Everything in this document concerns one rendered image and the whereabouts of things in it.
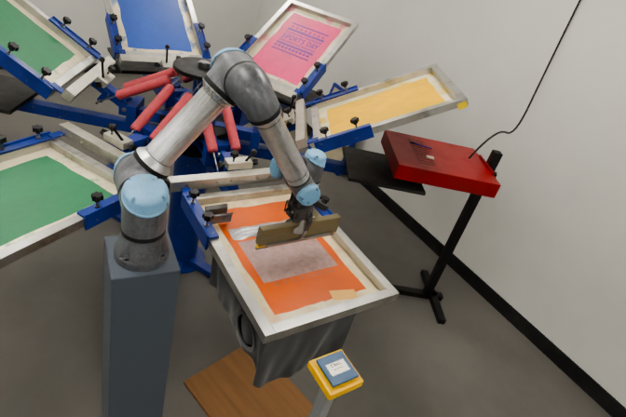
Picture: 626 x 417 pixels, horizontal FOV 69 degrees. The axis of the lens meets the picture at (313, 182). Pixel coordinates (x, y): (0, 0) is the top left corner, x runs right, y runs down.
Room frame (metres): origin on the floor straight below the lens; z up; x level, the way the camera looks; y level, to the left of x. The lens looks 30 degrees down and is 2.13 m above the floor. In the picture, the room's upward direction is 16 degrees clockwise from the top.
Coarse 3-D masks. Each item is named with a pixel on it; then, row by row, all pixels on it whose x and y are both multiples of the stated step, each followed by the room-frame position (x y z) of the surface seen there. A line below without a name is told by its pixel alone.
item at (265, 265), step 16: (240, 208) 1.66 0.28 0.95; (224, 224) 1.51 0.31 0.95; (240, 224) 1.54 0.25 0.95; (256, 224) 1.58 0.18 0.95; (240, 240) 1.44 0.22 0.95; (240, 256) 1.35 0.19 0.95; (256, 256) 1.38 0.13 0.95; (272, 256) 1.40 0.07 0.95; (288, 256) 1.43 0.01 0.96; (256, 272) 1.29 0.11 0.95; (272, 272) 1.31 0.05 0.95; (288, 272) 1.34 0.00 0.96; (272, 288) 1.23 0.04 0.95; (288, 288) 1.26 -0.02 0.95; (304, 288) 1.28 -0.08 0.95; (272, 304) 1.15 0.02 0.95; (288, 304) 1.17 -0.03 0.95; (304, 304) 1.20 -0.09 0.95
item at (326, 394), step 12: (312, 360) 0.97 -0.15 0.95; (348, 360) 1.01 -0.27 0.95; (312, 372) 0.94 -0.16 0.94; (324, 384) 0.90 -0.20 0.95; (348, 384) 0.92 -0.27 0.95; (360, 384) 0.94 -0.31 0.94; (324, 396) 0.94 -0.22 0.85; (336, 396) 0.89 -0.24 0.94; (312, 408) 0.96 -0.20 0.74; (324, 408) 0.94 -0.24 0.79
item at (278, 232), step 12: (324, 216) 1.50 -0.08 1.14; (336, 216) 1.52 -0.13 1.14; (264, 228) 1.31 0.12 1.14; (276, 228) 1.33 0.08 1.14; (288, 228) 1.37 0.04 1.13; (312, 228) 1.44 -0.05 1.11; (324, 228) 1.48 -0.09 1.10; (336, 228) 1.52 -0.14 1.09; (264, 240) 1.31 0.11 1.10; (276, 240) 1.34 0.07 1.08
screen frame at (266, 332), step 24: (216, 192) 1.68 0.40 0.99; (240, 192) 1.73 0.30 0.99; (264, 192) 1.80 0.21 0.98; (288, 192) 1.88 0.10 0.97; (216, 240) 1.36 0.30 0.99; (336, 240) 1.62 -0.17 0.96; (360, 264) 1.49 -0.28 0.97; (240, 288) 1.15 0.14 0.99; (384, 288) 1.37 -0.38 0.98; (312, 312) 1.14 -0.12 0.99; (336, 312) 1.17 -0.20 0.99; (264, 336) 0.99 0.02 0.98
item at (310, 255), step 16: (256, 208) 1.69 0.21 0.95; (272, 208) 1.72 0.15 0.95; (304, 240) 1.56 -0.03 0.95; (320, 240) 1.59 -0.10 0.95; (304, 256) 1.46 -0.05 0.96; (320, 256) 1.49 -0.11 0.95; (336, 256) 1.52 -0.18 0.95; (304, 272) 1.36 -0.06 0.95; (336, 272) 1.42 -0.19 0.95; (320, 288) 1.30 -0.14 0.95; (336, 288) 1.33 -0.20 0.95; (352, 288) 1.35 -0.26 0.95
